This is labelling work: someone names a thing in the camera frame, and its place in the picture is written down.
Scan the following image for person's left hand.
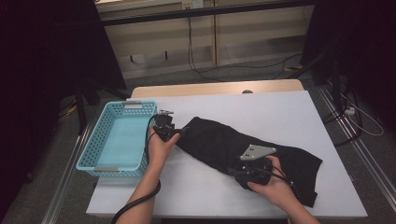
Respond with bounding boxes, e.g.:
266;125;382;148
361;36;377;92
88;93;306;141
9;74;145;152
148;127;181;175

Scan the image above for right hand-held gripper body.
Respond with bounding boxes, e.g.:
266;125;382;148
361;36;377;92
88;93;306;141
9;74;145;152
234;144;277;189

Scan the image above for wide black curtain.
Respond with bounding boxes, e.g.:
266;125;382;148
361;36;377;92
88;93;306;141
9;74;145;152
0;0;128;218

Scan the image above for black stand with upright post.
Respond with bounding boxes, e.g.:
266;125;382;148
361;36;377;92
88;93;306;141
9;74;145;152
288;50;343;110

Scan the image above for hanging black cable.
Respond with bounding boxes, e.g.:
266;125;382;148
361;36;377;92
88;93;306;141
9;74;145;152
186;15;304;83

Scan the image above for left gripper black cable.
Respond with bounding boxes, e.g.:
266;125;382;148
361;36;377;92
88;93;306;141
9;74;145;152
110;114;163;224

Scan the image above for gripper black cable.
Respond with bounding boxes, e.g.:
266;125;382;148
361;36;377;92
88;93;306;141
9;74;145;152
270;166;295;188
110;114;163;224

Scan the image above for wooden table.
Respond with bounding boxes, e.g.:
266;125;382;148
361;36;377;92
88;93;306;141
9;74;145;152
130;78;305;99

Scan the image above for person's right hand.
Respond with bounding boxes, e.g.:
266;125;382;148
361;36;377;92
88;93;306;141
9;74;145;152
247;156;298;208

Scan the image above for long metal floor rail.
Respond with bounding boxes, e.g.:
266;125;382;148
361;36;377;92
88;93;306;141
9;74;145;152
317;87;396;213

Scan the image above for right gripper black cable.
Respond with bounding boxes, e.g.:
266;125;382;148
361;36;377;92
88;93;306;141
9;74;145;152
270;166;295;188

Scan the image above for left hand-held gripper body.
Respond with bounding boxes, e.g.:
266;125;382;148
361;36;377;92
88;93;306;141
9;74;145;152
152;109;180;143

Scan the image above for white wall socket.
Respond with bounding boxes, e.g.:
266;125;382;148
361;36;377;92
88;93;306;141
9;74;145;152
181;0;205;9

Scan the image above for black stand with slanted legs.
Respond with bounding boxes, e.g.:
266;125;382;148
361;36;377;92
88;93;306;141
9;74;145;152
74;78;132;135

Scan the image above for thin white cable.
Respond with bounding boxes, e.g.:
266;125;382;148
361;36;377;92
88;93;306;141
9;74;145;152
340;92;385;137

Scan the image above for short metal floor rail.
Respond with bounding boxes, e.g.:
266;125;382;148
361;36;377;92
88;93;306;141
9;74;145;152
41;124;92;224

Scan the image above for narrow black curtain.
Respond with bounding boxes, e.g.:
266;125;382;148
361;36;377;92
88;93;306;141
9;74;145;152
300;0;396;132

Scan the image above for light blue plastic basket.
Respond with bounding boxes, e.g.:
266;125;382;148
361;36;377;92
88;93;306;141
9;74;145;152
77;99;161;179

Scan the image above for beige low cabinet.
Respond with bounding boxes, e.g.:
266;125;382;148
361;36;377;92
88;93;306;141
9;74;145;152
95;0;316;80

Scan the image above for black horizontal bar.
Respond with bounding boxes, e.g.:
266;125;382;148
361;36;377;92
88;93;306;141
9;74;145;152
101;0;316;27

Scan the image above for black shorts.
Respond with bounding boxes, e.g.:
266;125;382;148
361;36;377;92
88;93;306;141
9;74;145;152
176;116;323;209

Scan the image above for white table cover board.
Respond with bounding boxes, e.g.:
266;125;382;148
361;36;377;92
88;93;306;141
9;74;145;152
86;90;368;218

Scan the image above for black floor cable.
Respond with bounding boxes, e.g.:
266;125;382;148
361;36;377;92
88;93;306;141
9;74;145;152
321;90;364;147

